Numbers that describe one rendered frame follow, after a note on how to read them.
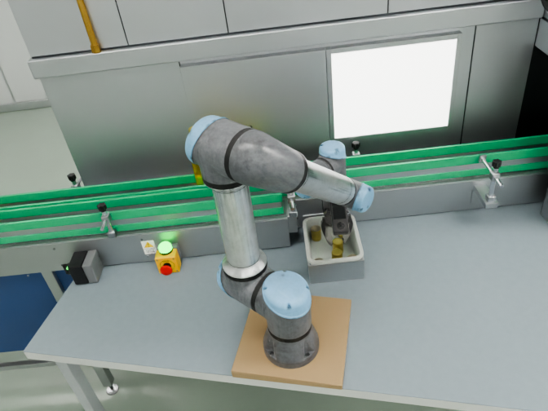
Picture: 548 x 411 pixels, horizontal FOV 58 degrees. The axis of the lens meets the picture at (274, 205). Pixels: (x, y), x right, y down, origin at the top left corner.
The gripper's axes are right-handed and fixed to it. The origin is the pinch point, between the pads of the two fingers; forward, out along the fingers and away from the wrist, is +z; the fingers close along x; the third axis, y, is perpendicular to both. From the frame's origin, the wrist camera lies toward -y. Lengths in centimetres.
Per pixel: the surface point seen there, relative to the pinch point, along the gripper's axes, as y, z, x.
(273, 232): 7.4, -1.5, 20.3
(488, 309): -29.1, 6.0, -37.8
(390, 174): 17.7, -11.9, -21.1
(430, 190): 15.2, -4.8, -34.7
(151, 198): 18, -14, 60
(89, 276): 1, 2, 83
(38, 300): 12, 20, 110
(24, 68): 340, 40, 236
